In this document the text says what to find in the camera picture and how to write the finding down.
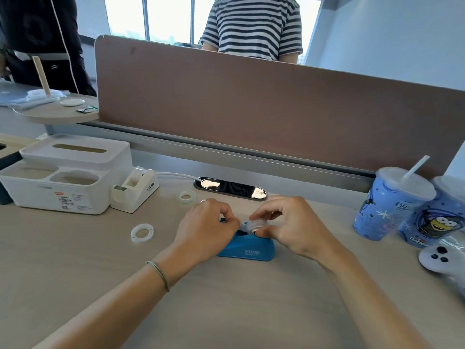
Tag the white round disc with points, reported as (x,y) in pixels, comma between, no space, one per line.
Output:
(72,102)

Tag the blue tape dispenser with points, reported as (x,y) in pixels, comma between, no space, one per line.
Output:
(247,248)

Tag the glossy black desk outlet cover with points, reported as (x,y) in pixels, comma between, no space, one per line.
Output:
(232,188)

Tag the white tape dispenser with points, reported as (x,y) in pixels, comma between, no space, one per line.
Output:
(132,196)

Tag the white game controller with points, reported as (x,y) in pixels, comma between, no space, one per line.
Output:
(441,259)

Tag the clear tape roll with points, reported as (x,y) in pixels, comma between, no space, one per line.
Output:
(137,175)
(254,226)
(180,195)

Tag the brown desk divider panel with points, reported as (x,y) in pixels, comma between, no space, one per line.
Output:
(254,112)

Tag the blue paper cup with lid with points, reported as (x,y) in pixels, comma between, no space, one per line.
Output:
(381,210)

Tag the person's left forearm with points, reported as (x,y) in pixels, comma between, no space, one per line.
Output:
(109,305)

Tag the white tissue box organizer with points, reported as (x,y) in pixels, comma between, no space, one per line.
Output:
(61,178)

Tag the person's left hand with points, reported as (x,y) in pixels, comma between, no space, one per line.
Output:
(199,232)

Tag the blue cartoon cup with lid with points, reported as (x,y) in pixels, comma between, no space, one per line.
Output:
(436,221)

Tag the grey divider base rail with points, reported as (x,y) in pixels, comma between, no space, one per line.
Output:
(218,150)

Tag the small green packet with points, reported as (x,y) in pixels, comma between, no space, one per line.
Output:
(85,110)

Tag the person's left thumb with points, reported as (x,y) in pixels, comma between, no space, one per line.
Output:
(232,226)

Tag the white straw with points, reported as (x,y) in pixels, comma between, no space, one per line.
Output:
(416,167)

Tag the person's right hand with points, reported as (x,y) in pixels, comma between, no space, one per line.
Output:
(301,232)

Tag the person's right thumb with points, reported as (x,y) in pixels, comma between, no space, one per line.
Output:
(264,232)

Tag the person's right forearm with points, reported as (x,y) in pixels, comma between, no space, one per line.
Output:
(370,305)

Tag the round wooden tray stand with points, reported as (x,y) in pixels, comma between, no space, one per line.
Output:
(51,112)

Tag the clear plastic wrap bundle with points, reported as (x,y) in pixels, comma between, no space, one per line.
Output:
(36,98)

